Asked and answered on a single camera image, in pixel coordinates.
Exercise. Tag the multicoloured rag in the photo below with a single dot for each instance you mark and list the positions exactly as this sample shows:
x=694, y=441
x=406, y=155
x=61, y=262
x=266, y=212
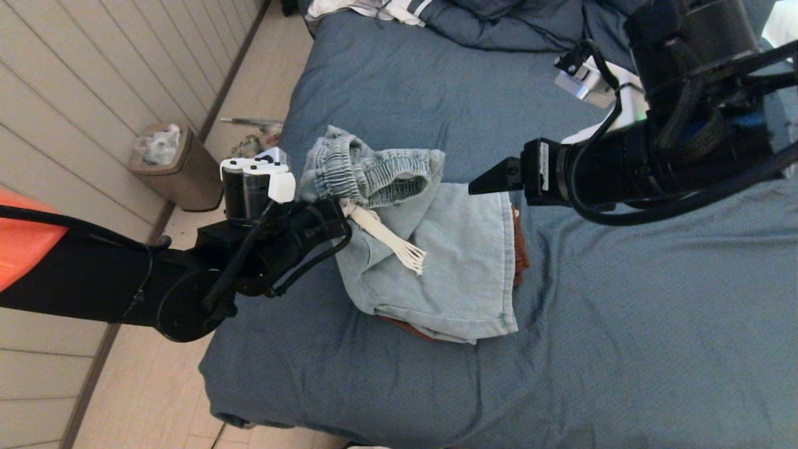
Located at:
x=246, y=146

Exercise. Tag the blue bed cover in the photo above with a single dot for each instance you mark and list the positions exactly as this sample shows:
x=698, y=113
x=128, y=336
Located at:
x=623, y=343

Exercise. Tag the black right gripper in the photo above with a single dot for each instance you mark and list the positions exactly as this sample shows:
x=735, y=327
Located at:
x=573, y=171

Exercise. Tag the white striped garment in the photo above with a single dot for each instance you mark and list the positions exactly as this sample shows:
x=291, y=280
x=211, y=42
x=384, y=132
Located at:
x=399, y=9

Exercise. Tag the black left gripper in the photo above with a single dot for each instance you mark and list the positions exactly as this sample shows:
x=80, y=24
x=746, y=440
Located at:
x=312, y=231

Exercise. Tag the white pillow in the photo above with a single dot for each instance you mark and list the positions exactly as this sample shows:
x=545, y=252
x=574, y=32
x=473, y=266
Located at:
x=787, y=22

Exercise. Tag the rust brown shorts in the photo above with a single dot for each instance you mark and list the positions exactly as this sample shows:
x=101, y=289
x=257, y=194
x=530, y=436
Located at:
x=521, y=262

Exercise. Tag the brown trash bin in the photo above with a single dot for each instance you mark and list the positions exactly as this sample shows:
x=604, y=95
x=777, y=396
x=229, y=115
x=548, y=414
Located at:
x=187, y=181

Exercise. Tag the thin silver metal rod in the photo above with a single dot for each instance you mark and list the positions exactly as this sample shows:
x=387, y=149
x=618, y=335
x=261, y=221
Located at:
x=249, y=123

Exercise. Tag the light blue denim shorts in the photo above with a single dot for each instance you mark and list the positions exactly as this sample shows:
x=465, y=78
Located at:
x=449, y=249

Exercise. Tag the small black object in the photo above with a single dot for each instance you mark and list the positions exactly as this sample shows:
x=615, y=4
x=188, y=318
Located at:
x=290, y=6

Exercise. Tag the clear plastic bin bag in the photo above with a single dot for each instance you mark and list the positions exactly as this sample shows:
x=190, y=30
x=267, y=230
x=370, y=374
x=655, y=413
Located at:
x=162, y=149

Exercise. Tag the crumpled blue duvet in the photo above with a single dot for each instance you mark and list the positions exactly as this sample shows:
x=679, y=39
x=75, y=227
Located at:
x=511, y=25

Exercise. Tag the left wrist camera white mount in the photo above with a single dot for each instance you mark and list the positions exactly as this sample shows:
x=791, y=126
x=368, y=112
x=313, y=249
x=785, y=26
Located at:
x=280, y=187

